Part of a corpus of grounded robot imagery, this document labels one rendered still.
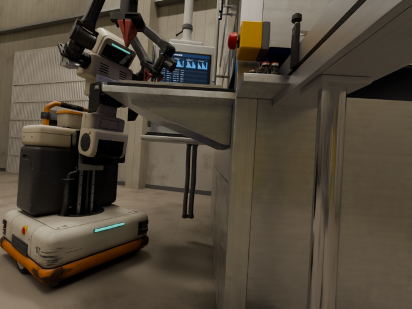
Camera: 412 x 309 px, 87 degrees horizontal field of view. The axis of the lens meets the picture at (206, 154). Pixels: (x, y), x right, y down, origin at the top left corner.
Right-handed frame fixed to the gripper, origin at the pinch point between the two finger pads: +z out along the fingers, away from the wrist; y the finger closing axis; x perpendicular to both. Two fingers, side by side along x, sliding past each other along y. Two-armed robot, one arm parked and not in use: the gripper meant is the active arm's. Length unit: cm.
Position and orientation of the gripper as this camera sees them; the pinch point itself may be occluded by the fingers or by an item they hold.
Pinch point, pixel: (126, 44)
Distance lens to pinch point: 87.6
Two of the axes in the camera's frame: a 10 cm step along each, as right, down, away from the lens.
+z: -0.4, 10.0, -0.4
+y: 10.0, 0.4, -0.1
